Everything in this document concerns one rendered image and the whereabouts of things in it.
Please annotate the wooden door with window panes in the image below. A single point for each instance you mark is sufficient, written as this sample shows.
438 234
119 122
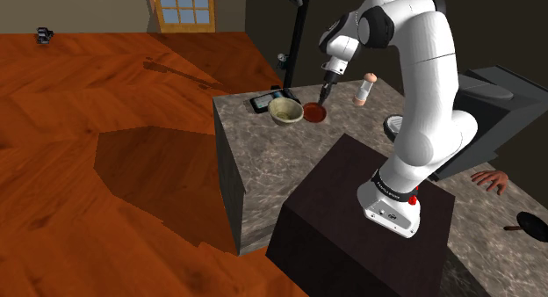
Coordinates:
185 9

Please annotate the black pole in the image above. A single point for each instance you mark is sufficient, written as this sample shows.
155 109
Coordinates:
295 39

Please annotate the clear bottle with pink caps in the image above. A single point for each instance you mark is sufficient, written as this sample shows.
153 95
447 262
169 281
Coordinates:
364 90

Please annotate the red bowl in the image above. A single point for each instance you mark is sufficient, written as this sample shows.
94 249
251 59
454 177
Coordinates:
314 113

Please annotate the small black and grey device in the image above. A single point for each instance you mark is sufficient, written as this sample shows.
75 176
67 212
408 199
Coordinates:
44 35

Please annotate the black tablet with pale screen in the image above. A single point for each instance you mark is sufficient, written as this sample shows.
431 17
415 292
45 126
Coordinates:
260 103

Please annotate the beige bowl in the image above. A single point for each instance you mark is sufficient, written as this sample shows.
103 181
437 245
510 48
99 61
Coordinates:
287 114

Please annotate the black and white round device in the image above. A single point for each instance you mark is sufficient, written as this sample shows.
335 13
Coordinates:
392 125

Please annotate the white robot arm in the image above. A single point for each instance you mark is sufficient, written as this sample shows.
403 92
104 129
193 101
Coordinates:
428 73

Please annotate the skin-coloured hand figure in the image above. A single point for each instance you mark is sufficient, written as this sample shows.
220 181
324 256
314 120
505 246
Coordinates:
492 178

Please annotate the dark grey appliance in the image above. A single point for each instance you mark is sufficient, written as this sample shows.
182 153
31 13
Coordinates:
501 112

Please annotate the dark robot stand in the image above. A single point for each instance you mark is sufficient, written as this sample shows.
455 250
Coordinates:
334 193

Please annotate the dark flat box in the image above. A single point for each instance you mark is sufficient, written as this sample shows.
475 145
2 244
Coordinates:
287 93

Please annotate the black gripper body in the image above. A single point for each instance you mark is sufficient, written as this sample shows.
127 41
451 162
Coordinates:
329 81

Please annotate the black frying pan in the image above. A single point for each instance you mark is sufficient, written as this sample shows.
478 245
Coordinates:
531 225

